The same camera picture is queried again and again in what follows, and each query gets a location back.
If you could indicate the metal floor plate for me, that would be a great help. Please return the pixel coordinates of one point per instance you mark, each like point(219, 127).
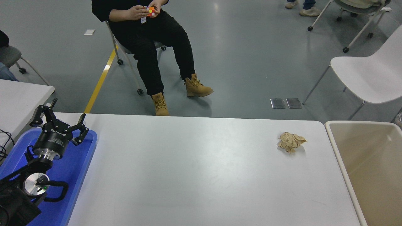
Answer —
point(294, 103)
point(278, 103)

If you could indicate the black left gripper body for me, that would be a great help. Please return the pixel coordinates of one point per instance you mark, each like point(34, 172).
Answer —
point(53, 139)

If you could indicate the person with puzzle cube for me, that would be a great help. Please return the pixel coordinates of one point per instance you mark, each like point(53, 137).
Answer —
point(157, 40)

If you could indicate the grey chair with thin legs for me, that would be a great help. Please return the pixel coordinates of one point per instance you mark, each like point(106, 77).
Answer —
point(8, 55)

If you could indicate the large pale bin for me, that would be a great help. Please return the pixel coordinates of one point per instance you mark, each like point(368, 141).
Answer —
point(370, 175)

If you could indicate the person's right hand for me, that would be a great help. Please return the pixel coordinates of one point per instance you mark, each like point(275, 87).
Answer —
point(136, 13)

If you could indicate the person with pale shoes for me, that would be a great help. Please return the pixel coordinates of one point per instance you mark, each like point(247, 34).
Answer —
point(311, 12)

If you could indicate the white plastic chair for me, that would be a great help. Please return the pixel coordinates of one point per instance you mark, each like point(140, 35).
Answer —
point(370, 78)

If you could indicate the grey chair with white frame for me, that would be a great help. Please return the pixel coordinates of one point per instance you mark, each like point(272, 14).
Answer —
point(361, 4)

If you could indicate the yellow floor tape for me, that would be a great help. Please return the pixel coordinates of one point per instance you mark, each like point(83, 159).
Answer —
point(100, 81)

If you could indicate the blue plastic tray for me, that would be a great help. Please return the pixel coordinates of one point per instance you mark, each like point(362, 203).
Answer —
point(72, 175)

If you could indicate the grey wheeled armchair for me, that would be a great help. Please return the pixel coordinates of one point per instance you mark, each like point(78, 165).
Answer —
point(140, 91)

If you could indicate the person in blue trousers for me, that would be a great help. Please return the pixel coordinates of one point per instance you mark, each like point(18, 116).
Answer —
point(6, 75)

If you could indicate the person's left hand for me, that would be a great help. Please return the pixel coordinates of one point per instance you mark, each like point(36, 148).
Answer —
point(157, 4)

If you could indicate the multicoloured puzzle cube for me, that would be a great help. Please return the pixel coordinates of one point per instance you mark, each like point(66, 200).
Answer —
point(150, 11)

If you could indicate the tan paper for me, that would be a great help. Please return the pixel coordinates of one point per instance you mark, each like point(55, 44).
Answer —
point(290, 141)

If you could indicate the white side table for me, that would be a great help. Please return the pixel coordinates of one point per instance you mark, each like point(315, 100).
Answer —
point(19, 100)

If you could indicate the person's right forearm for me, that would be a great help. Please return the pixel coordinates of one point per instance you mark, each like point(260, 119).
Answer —
point(119, 15)

